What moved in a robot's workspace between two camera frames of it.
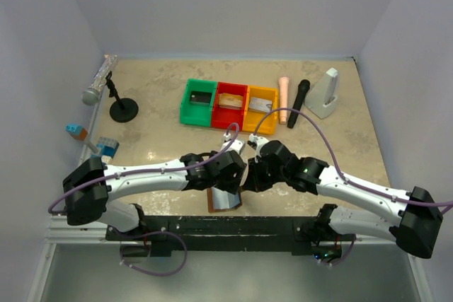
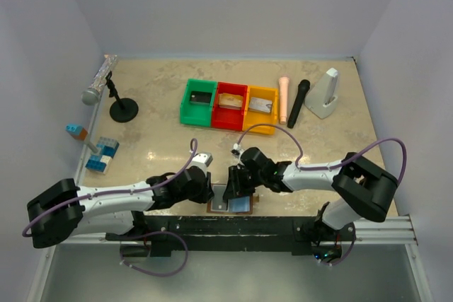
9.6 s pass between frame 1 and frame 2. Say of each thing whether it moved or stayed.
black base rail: stayed
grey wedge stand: stayed
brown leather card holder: moved
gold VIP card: stayed
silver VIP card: stayed
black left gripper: moved
